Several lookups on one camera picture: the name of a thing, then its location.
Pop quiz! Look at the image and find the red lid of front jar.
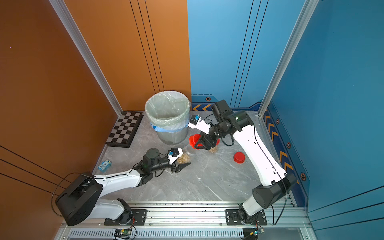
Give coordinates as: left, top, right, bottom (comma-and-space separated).
233, 152, 246, 164

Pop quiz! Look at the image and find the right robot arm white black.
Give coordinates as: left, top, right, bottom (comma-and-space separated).
189, 100, 297, 225

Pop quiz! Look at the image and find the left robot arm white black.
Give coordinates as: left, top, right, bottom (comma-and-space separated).
55, 148, 190, 226

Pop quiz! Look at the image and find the peanut jar back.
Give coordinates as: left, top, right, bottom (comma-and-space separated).
209, 145, 219, 154

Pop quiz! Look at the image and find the grey mesh trash bin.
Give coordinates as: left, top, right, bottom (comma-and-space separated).
157, 128, 188, 145

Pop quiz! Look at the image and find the translucent green bin liner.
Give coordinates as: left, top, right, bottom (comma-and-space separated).
145, 91, 191, 133

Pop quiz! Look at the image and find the black white chessboard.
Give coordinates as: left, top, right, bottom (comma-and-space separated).
106, 111, 144, 148

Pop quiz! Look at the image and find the small blue toy block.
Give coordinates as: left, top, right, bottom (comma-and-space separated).
98, 160, 112, 173

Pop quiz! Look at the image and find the left green circuit board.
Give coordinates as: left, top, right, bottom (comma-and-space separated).
113, 229, 132, 240

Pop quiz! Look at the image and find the green circuit board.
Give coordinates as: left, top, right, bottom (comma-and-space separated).
249, 228, 265, 240
113, 229, 132, 240

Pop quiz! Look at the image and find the right green circuit board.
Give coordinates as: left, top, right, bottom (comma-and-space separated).
249, 228, 265, 240

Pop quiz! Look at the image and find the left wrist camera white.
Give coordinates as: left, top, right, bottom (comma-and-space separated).
166, 153, 183, 165

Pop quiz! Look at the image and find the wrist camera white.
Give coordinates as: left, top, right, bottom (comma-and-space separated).
166, 153, 183, 165
188, 115, 211, 134

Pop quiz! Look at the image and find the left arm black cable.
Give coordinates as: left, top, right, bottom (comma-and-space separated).
50, 160, 145, 217

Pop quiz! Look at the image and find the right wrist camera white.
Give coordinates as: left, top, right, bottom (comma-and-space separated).
188, 115, 211, 134

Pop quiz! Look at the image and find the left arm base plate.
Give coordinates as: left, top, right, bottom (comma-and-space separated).
104, 209, 148, 227

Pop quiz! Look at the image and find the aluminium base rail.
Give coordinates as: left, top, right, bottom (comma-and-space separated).
55, 198, 317, 240

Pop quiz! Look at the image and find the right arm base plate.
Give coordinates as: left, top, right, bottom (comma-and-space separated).
225, 209, 268, 226

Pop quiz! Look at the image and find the right aluminium corner post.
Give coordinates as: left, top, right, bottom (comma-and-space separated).
258, 0, 319, 118

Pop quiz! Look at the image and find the aluminium corner post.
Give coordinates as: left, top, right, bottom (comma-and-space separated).
258, 0, 319, 118
49, 0, 123, 117

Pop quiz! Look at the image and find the left aluminium corner post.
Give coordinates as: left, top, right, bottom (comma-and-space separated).
49, 0, 123, 117

